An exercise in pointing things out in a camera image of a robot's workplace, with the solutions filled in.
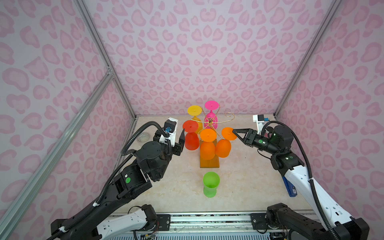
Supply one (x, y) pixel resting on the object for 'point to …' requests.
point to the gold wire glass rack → (210, 121)
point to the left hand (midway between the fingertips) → (175, 125)
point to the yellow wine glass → (196, 110)
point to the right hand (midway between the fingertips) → (235, 132)
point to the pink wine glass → (211, 105)
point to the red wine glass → (192, 138)
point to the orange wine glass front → (207, 148)
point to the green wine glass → (211, 180)
